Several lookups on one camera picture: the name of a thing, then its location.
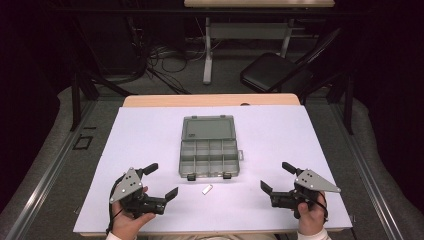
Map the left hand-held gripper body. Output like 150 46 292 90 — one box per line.
109 167 167 220

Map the white table sheet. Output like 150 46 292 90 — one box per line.
72 104 354 235

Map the person's right hand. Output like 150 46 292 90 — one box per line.
297 193 329 236

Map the person's left hand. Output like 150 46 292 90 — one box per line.
111 200 157 240

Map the grey clear compartment box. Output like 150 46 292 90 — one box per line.
178 114 245 182

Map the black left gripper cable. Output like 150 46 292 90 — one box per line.
105 175 125 235

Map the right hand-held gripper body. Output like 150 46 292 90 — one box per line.
269 168 342 220

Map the tangle of floor cables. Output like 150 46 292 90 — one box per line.
145 39 209 75

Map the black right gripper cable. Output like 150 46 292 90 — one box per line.
308 190 330 224

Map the black metal stand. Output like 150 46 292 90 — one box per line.
69 19 135 132
299 70 356 136

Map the white-legged desk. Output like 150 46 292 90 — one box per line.
183 0 336 85

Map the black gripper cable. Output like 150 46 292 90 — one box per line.
308 190 330 224
105 175 125 235

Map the black folding chair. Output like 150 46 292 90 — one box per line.
239 27 345 95

